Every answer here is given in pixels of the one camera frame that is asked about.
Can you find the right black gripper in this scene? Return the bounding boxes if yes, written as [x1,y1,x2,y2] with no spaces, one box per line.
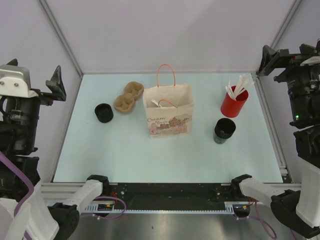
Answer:
[256,42,320,122]

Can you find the single white straw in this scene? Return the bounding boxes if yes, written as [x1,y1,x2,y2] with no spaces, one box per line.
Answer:
[151,99,163,108]

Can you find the beige paper takeout bag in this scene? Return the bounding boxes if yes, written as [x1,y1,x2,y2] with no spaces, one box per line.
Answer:
[142,64,195,139]

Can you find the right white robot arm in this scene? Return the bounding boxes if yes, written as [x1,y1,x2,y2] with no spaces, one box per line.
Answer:
[230,43,320,239]

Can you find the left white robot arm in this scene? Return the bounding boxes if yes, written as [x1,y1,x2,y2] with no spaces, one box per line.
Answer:
[0,59,111,240]

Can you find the white wrapped straws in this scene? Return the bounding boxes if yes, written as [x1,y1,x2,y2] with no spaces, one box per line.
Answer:
[225,74,255,100]

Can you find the black lid stack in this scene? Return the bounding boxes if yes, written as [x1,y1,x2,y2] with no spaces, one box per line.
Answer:
[94,103,114,123]

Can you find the red straw holder cup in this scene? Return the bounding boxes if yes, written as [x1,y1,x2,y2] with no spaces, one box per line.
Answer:
[220,90,249,118]

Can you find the stacked brown pulp carriers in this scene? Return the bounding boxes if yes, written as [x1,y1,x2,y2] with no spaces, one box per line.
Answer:
[113,81,145,114]

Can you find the black cup stack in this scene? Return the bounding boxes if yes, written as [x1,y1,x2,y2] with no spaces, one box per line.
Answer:
[213,118,236,144]

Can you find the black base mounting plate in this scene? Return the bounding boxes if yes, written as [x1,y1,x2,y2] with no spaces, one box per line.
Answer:
[99,182,253,211]

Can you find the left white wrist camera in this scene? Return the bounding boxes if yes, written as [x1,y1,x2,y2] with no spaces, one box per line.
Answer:
[0,65,38,99]

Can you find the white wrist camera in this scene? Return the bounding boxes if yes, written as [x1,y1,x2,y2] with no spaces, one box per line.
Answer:
[0,65,38,99]
[299,37,320,67]

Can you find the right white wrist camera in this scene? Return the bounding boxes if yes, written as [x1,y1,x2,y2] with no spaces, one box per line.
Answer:
[299,37,320,67]

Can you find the white slotted cable duct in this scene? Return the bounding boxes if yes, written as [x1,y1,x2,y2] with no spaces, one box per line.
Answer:
[84,201,234,215]

